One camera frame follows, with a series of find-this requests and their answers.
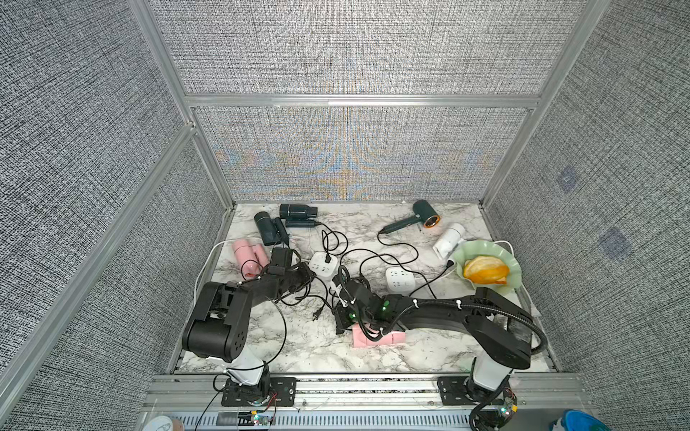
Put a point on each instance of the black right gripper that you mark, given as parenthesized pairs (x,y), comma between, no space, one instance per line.
(340,323)

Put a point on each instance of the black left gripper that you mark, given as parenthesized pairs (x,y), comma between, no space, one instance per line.
(306,276)

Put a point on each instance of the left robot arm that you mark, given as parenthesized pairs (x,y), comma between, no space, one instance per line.
(219,323)

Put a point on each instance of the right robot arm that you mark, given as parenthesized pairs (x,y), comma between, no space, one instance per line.
(506,332)

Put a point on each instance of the pink folded hair dryer front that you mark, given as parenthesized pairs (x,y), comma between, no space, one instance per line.
(361,341)

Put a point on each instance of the left white power strip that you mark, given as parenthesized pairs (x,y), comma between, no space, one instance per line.
(324,265)

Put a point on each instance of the white power strip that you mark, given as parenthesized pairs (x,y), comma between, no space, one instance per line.
(324,265)
(399,281)

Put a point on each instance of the right white power strip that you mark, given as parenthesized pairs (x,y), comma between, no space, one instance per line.
(399,281)

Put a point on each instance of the pink hair dryer left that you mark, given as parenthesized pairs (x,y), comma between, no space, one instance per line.
(251,258)

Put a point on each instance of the dark green hair dryer left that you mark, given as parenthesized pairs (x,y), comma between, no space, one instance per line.
(271,229)

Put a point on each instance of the dark green hair dryer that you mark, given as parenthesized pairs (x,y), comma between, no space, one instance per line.
(298,215)
(271,229)

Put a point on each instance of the dark green hair dryer back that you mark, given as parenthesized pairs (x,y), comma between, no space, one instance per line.
(298,215)

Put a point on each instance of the white hair dryer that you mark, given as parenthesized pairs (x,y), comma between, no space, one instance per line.
(448,241)

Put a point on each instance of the green hair dryer orange nozzle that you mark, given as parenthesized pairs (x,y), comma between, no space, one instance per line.
(423,213)

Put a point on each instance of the bread roll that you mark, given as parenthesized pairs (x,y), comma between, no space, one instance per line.
(486,270)

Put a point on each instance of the light green scalloped plate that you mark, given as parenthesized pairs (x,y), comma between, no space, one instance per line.
(468,251)

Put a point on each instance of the white round object bottom left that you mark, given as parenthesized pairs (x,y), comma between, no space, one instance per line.
(164,423)

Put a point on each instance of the blue round object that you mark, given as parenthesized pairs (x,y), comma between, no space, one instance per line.
(577,421)

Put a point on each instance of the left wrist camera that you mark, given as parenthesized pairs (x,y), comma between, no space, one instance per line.
(281,258)

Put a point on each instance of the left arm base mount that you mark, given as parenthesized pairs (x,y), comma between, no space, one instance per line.
(270,391)

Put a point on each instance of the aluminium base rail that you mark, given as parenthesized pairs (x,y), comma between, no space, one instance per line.
(301,401)

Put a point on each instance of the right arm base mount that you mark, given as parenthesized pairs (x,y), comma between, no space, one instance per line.
(490,409)

